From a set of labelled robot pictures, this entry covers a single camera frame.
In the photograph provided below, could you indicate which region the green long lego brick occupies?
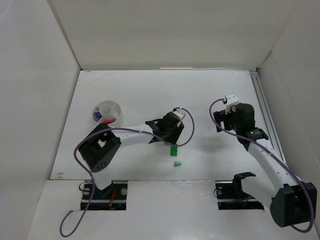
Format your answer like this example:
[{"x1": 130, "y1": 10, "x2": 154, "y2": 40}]
[{"x1": 170, "y1": 146, "x2": 178, "y2": 157}]

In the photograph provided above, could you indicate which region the light green lego slope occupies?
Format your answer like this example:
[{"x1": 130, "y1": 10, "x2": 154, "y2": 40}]
[{"x1": 174, "y1": 161, "x2": 182, "y2": 167}]

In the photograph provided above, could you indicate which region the purple arched lego piece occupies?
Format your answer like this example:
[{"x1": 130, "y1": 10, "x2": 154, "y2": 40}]
[{"x1": 92, "y1": 110, "x2": 102, "y2": 122}]

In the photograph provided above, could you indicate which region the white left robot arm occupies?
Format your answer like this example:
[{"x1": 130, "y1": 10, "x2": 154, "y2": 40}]
[{"x1": 76, "y1": 109, "x2": 186, "y2": 195}]

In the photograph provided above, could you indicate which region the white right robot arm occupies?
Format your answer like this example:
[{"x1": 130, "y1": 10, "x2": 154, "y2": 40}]
[{"x1": 209, "y1": 98, "x2": 317, "y2": 233}]

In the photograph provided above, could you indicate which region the white round divided container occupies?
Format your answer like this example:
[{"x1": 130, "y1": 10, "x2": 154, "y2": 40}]
[{"x1": 92, "y1": 100, "x2": 123, "y2": 128}]

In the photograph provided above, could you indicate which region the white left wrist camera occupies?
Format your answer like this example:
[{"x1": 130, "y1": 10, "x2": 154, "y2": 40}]
[{"x1": 172, "y1": 107, "x2": 186, "y2": 123}]

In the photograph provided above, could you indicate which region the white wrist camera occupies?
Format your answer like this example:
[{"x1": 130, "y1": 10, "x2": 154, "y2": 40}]
[
  {"x1": 222, "y1": 93, "x2": 239, "y2": 115},
  {"x1": 172, "y1": 107, "x2": 186, "y2": 123}
]

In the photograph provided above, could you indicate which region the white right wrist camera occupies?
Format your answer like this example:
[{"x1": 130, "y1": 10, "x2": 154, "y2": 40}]
[{"x1": 222, "y1": 93, "x2": 239, "y2": 115}]

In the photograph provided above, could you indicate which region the aluminium rail right side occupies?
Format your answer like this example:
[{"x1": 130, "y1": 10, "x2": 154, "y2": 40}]
[{"x1": 249, "y1": 70, "x2": 286, "y2": 162}]

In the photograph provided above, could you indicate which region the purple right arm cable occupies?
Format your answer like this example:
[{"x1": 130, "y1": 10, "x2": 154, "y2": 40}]
[{"x1": 208, "y1": 98, "x2": 316, "y2": 232}]

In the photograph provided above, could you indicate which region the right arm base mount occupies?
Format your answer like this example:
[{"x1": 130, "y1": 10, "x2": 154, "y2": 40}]
[{"x1": 213, "y1": 172, "x2": 265, "y2": 211}]

